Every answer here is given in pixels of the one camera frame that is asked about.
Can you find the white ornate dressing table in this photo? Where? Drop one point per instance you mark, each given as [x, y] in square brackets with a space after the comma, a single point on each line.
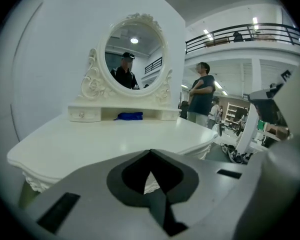
[102, 144]

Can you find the pile of spare grippers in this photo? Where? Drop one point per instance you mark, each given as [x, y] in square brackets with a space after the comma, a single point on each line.
[233, 152]

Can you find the oval mirror white carved frame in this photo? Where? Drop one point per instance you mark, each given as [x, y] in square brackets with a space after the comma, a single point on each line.
[92, 86]

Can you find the white background shelf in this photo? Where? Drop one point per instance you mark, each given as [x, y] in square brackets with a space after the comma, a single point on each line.
[233, 112]

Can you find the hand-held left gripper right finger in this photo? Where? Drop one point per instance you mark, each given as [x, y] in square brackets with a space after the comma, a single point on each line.
[210, 184]

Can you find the black mezzanine railing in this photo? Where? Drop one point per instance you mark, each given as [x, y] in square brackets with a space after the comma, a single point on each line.
[240, 31]

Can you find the white metal rack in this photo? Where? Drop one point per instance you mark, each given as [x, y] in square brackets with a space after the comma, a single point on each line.
[248, 129]

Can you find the blue cloth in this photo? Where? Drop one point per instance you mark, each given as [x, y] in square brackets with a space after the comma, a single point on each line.
[128, 116]

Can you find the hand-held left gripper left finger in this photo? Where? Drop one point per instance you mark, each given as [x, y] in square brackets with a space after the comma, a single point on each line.
[90, 196]

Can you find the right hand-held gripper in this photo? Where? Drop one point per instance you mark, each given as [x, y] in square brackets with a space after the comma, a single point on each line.
[270, 114]

